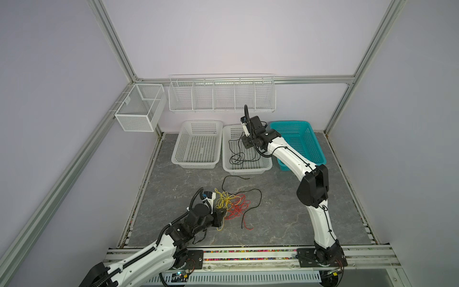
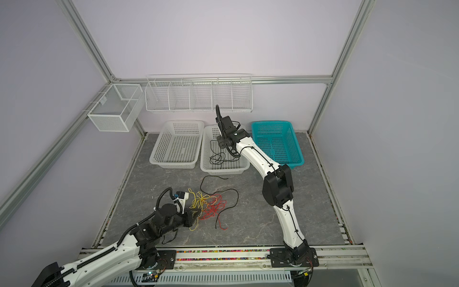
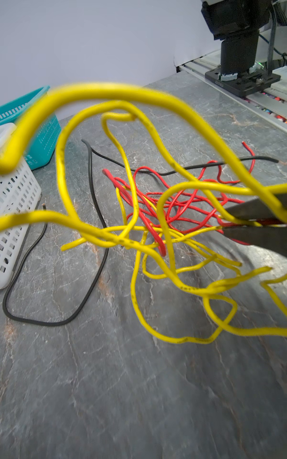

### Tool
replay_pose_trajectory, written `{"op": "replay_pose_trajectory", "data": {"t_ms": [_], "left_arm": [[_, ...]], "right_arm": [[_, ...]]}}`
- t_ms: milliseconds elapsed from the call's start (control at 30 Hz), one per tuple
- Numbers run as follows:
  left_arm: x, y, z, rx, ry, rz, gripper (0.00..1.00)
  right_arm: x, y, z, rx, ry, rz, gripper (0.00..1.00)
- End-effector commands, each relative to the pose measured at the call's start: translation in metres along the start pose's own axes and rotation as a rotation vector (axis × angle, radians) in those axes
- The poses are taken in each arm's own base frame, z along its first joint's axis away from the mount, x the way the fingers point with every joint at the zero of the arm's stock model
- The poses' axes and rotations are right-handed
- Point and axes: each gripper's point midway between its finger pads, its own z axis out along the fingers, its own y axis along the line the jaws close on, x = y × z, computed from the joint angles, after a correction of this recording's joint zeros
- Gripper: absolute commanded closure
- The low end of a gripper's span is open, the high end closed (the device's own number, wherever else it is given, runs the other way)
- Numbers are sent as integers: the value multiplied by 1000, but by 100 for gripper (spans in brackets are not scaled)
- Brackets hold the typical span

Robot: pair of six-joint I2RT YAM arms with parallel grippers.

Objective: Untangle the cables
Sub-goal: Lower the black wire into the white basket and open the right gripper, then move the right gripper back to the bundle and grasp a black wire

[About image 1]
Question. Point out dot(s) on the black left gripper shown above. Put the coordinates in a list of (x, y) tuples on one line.
[(217, 216)]

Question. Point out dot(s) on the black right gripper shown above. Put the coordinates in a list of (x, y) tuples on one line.
[(246, 142)]

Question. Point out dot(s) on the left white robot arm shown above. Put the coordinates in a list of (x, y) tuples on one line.
[(161, 255)]

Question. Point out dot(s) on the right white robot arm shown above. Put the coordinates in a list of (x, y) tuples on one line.
[(312, 191)]

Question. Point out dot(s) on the middle white plastic basket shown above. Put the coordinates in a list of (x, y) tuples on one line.
[(237, 160)]

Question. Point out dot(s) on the white plastic basket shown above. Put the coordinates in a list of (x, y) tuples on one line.
[(237, 160), (198, 145)]

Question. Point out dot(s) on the teal plastic basket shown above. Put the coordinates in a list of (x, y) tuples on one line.
[(300, 136)]

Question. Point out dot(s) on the left white plastic basket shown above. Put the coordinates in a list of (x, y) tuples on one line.
[(198, 145)]

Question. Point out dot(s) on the small green circuit board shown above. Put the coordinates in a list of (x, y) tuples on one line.
[(179, 277)]

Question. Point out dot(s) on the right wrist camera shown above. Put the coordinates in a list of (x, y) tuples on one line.
[(245, 129)]

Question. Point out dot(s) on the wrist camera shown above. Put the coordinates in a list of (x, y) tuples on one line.
[(245, 129), (208, 198)]

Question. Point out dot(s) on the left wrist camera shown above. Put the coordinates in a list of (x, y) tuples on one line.
[(208, 198)]

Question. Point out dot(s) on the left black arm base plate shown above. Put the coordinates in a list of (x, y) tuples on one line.
[(190, 259)]

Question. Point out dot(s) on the white wire wall shelf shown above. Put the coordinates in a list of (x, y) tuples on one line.
[(222, 92)]

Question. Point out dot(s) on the white vented cable duct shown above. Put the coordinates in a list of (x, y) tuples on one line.
[(205, 279)]

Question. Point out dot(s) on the white mesh wall box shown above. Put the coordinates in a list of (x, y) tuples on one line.
[(141, 108)]

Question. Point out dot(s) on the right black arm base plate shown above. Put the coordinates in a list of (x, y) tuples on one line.
[(312, 257)]

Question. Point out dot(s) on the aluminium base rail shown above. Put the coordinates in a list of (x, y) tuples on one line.
[(284, 258)]

